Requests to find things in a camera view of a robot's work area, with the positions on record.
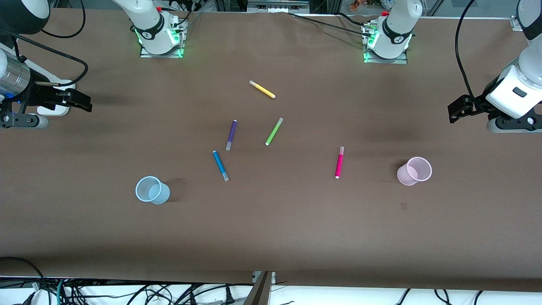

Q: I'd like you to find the black cable across table edge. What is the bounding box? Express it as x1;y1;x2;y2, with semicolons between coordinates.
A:
288;12;377;38

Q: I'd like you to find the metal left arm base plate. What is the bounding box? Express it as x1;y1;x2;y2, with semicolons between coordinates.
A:
363;21;409;64

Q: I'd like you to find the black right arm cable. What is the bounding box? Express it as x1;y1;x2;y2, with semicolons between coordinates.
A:
0;0;89;87

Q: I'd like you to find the black looped floor cable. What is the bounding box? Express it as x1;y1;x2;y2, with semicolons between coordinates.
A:
0;256;48;293

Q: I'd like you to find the purple marker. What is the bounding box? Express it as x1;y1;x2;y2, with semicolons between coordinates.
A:
226;120;238;151

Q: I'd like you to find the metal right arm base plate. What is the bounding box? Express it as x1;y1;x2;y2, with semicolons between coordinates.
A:
140;15;185;59

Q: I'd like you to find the yellow marker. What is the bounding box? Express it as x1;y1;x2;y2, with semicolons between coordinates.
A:
249;80;276;99

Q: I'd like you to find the green marker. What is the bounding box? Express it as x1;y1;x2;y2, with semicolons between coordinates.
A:
265;118;284;147

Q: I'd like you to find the pink plastic cup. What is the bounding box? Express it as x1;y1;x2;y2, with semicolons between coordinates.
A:
397;157;433;186

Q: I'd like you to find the aluminium frame profile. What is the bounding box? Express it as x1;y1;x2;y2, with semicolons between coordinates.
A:
247;0;310;13

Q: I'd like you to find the grey table frame beam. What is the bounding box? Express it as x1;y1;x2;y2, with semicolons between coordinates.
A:
243;271;274;305

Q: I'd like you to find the blue marker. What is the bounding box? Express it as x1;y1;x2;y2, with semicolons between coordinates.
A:
212;150;230;182

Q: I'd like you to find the light blue plastic cup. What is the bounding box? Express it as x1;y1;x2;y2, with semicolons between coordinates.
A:
135;176;171;205

